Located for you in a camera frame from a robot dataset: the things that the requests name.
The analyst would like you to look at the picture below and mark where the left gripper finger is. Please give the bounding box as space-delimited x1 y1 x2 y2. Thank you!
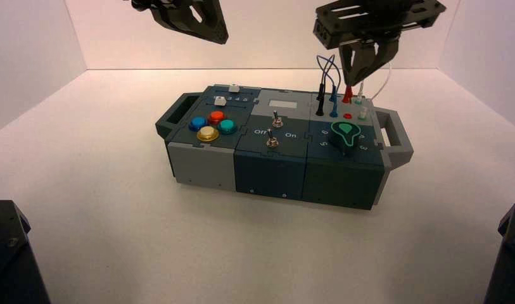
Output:
181 0 229 45
149 3 224 45

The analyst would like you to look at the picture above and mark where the teal push button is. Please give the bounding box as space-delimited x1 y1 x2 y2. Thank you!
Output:
217 119 239 136

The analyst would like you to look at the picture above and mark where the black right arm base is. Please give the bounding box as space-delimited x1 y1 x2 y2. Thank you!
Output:
483 200 515 304

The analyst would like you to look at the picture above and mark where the red push button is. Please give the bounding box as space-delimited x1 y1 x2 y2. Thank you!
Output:
207 110 228 126

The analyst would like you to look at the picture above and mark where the dark rotary knob green marker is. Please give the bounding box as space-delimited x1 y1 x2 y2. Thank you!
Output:
327 121 362 158

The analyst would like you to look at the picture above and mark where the blue jumper wire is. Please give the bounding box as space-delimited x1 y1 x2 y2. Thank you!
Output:
316 54 342 119

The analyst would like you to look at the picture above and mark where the yellow push button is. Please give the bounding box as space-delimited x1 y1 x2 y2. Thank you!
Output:
196 126 220 143

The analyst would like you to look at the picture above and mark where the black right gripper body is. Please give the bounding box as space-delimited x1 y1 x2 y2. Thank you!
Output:
314 0 447 50

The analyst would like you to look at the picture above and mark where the black jumper wire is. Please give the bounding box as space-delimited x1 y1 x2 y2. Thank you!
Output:
315 54 337 117

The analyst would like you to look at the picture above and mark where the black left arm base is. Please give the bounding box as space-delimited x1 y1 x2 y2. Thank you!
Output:
0 199 51 304

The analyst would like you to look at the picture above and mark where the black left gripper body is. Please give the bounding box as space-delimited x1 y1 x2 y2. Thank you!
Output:
125 0 182 11

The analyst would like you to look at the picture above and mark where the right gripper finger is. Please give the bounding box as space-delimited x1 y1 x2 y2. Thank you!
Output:
364 37 400 80
339 42 369 87

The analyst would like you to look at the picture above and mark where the grey and teal control box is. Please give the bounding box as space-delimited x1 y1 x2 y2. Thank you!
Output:
155 85 414 212

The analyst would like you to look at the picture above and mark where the white jumper wire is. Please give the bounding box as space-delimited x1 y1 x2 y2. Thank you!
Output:
354 63 393 122

